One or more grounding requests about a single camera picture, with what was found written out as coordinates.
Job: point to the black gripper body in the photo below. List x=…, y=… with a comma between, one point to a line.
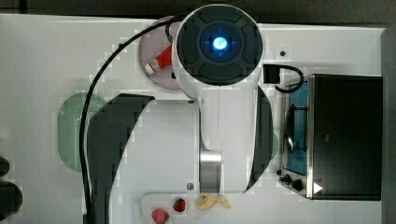
x=271, y=74

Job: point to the green oval strainer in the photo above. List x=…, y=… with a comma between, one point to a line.
x=69, y=118

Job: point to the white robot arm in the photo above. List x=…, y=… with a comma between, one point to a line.
x=217, y=58

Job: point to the green mug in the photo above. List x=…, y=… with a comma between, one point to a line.
x=275, y=146

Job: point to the black toaster oven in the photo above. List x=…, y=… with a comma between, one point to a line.
x=332, y=138

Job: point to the red ketchup bottle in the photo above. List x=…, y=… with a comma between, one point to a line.
x=160, y=62

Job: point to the grey round plate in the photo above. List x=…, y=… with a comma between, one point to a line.
x=155, y=52

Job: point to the peeled banana toy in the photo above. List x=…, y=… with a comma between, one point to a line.
x=206, y=201

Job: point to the red strawberry toy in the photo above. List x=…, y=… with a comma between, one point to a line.
x=179, y=205

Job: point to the pink strawberry toy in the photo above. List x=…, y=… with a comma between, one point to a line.
x=159, y=216

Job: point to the dark round stand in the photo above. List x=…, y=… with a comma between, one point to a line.
x=10, y=199

